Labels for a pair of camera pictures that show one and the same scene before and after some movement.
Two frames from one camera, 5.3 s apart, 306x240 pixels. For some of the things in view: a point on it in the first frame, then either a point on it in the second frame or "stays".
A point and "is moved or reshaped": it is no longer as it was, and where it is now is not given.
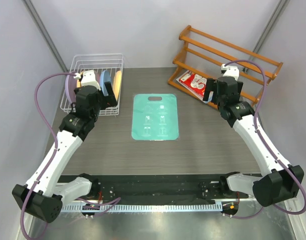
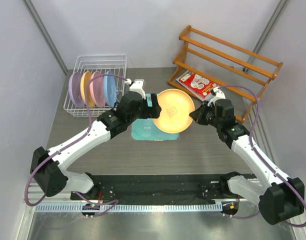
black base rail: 162,187 stays
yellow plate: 117,84 -> 176,105
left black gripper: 111,95 -> 154,110
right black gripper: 211,86 -> 198,115
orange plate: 78,83 is moved or reshaped
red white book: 194,83 stays
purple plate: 70,85 is moved or reshaped
